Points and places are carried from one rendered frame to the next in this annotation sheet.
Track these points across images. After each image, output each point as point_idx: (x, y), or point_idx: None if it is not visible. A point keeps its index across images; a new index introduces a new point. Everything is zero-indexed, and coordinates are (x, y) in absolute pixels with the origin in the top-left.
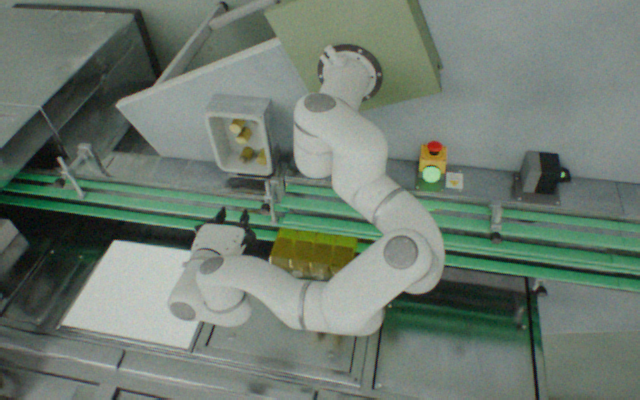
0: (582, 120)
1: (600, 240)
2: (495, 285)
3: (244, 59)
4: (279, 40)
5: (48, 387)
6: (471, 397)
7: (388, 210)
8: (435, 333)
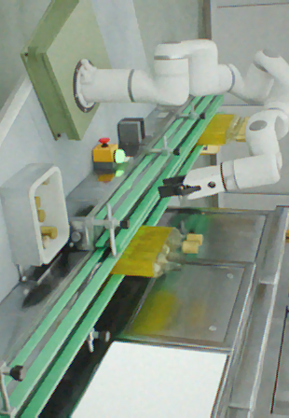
0: None
1: (181, 133)
2: (169, 219)
3: (11, 128)
4: (54, 74)
5: None
6: (254, 232)
7: (233, 67)
8: (207, 243)
